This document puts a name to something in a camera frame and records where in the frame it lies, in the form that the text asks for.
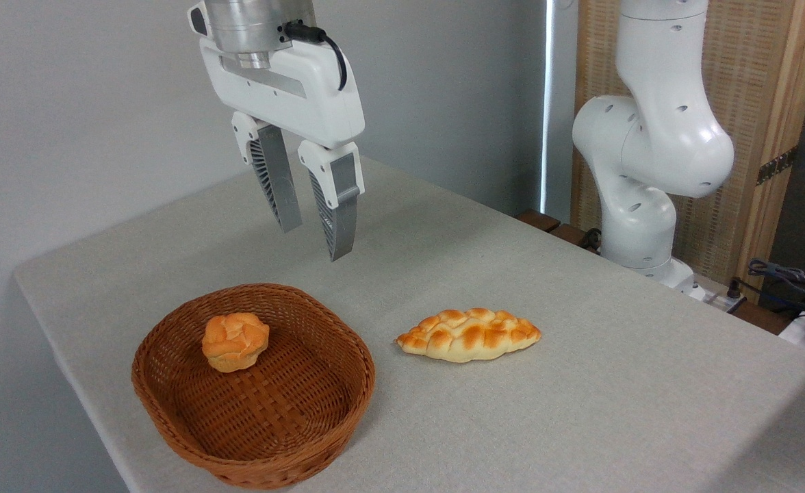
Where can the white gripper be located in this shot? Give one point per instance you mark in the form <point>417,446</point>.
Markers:
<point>307,96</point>

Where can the long braided bread loaf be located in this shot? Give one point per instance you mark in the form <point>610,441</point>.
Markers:
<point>467,335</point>

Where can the round golden bread roll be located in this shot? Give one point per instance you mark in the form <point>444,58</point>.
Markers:
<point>235,341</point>

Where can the brown wicker basket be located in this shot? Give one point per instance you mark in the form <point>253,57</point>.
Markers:
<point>272,411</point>

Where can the brown wooden base blocks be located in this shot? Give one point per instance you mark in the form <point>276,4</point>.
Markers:
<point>546,222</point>

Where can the grey table cloth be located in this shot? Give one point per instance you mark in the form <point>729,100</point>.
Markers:
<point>546,411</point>

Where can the metal screen hinge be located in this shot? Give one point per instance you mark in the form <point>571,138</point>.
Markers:
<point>777,166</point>

